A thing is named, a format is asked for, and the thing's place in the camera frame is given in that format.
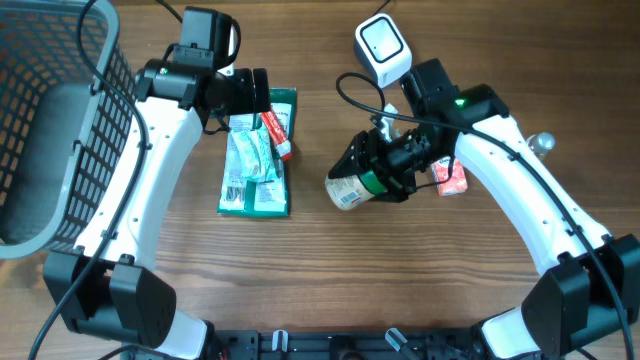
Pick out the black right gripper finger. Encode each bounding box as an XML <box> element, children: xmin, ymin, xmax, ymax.
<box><xmin>373</xmin><ymin>177</ymin><xmax>415</xmax><ymax>203</ymax></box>
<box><xmin>328</xmin><ymin>131</ymin><xmax>370</xmax><ymax>179</ymax></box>

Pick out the red-lidded white cup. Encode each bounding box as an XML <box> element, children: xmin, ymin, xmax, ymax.
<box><xmin>325</xmin><ymin>171</ymin><xmax>387</xmax><ymax>211</ymax></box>

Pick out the light teal wipes packet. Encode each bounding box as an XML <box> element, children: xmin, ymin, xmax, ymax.
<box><xmin>231</xmin><ymin>127</ymin><xmax>278</xmax><ymax>183</ymax></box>

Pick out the red tissue packet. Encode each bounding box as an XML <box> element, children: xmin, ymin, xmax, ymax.
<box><xmin>431</xmin><ymin>156</ymin><xmax>468</xmax><ymax>196</ymax></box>

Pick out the red stick sachet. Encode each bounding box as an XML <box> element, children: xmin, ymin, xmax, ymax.
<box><xmin>260</xmin><ymin>110</ymin><xmax>292</xmax><ymax>162</ymax></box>

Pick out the green 3M glove package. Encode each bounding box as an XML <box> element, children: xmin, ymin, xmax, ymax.
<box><xmin>218</xmin><ymin>88</ymin><xmax>297</xmax><ymax>217</ymax></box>

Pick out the yellow liquid Vim bottle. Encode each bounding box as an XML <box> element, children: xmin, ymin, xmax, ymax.
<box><xmin>526</xmin><ymin>132</ymin><xmax>556</xmax><ymax>161</ymax></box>

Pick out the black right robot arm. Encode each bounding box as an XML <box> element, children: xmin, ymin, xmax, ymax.
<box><xmin>325</xmin><ymin>59</ymin><xmax>639</xmax><ymax>359</ymax></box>

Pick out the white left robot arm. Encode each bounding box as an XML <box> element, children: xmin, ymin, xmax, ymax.
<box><xmin>43</xmin><ymin>7</ymin><xmax>270</xmax><ymax>359</ymax></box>

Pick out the white barcode scanner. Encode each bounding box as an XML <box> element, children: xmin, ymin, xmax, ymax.
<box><xmin>353</xmin><ymin>13</ymin><xmax>412</xmax><ymax>88</ymax></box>

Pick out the grey plastic mesh basket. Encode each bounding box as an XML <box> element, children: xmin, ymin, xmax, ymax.
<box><xmin>1</xmin><ymin>1</ymin><xmax>134</xmax><ymax>259</ymax></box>

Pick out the black right camera cable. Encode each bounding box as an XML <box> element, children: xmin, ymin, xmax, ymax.
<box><xmin>335</xmin><ymin>72</ymin><xmax>636</xmax><ymax>360</ymax></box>

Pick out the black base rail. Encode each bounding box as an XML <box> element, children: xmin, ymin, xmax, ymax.
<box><xmin>206</xmin><ymin>328</ymin><xmax>489</xmax><ymax>360</ymax></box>

